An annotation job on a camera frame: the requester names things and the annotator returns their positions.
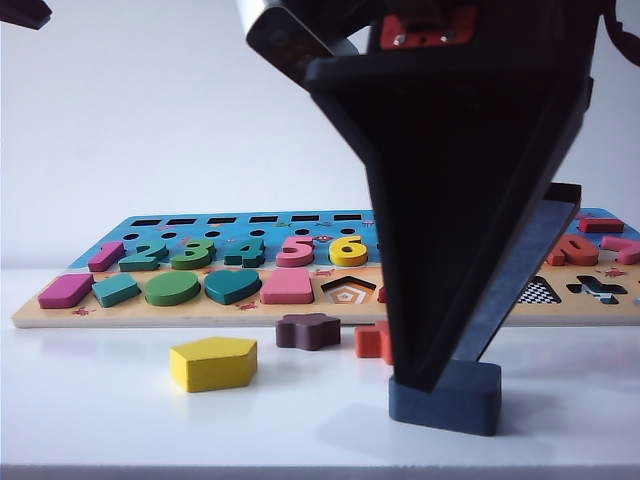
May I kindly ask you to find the orange number ten piece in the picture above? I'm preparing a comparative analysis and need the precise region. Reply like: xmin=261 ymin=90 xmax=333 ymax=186
xmin=546 ymin=233 xmax=600 ymax=268

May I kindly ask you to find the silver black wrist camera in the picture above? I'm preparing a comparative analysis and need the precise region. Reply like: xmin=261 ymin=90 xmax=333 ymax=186
xmin=244 ymin=0 xmax=362 ymax=76

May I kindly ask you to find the yellow number six piece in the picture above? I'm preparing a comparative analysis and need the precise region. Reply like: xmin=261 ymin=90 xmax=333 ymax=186
xmin=328 ymin=234 xmax=370 ymax=268

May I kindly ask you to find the teal square block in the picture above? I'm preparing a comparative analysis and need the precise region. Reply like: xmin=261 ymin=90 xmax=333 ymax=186
xmin=91 ymin=273 xmax=140 ymax=308

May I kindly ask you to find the green oval block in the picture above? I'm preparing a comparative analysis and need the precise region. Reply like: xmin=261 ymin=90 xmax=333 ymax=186
xmin=144 ymin=271 xmax=200 ymax=306

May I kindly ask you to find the pink number five piece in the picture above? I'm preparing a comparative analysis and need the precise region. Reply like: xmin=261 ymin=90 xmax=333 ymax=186
xmin=275 ymin=234 xmax=317 ymax=268

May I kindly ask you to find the magenta parallelogram block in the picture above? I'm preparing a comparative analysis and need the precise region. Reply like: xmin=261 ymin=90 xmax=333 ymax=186
xmin=37 ymin=273 xmax=95 ymax=310

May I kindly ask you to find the teal heart block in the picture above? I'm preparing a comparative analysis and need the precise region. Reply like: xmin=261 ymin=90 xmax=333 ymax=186
xmin=203 ymin=269 xmax=263 ymax=306

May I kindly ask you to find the colourful wooden puzzle board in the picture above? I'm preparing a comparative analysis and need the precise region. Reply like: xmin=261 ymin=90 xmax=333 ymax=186
xmin=10 ymin=206 xmax=640 ymax=330

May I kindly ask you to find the green number three piece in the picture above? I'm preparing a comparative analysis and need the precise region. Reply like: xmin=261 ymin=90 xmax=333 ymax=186
xmin=169 ymin=238 xmax=217 ymax=271

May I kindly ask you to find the black cable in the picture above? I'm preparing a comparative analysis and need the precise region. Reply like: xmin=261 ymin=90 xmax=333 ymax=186
xmin=599 ymin=0 xmax=640 ymax=71

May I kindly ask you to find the teal number four piece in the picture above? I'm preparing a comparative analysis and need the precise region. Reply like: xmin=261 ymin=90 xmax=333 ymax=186
xmin=223 ymin=237 xmax=266 ymax=269

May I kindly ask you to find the red bar piece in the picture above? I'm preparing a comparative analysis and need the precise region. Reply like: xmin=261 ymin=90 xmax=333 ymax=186
xmin=577 ymin=215 xmax=626 ymax=234

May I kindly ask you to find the orange cross block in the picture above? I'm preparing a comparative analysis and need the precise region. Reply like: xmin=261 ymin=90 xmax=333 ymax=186
xmin=353 ymin=320 xmax=396 ymax=366

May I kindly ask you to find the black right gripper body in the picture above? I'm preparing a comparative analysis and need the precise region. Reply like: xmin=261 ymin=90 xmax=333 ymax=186
xmin=369 ymin=0 xmax=607 ymax=77

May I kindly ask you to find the pink trapezoid block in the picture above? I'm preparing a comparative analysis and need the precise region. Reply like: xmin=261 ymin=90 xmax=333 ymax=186
xmin=259 ymin=269 xmax=314 ymax=305

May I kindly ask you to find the pink symbol piece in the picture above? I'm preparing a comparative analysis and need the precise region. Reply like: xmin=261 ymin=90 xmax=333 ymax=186
xmin=599 ymin=234 xmax=640 ymax=265

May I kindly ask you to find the yellow pentagon block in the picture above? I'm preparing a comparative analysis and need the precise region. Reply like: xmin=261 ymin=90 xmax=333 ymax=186
xmin=169 ymin=336 xmax=259 ymax=394

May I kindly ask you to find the teal number two piece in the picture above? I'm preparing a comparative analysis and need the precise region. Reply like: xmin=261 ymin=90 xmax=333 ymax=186
xmin=118 ymin=241 xmax=170 ymax=273

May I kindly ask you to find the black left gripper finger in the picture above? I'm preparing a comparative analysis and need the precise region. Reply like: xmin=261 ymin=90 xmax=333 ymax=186
xmin=0 ymin=0 xmax=55 ymax=30

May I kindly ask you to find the magenta number one piece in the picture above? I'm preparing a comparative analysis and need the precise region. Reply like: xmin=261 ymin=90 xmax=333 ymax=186
xmin=87 ymin=241 xmax=125 ymax=273

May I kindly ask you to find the navy rectangle block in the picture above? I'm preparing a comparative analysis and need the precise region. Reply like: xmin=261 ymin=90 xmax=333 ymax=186
xmin=388 ymin=360 xmax=503 ymax=437

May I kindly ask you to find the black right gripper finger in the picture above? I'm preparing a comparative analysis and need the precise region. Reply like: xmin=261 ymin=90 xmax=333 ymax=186
xmin=303 ymin=52 xmax=595 ymax=392
xmin=451 ymin=183 xmax=584 ymax=362

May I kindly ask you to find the brown star block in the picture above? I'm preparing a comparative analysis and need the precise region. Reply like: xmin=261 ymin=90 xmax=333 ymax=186
xmin=274 ymin=313 xmax=342 ymax=352

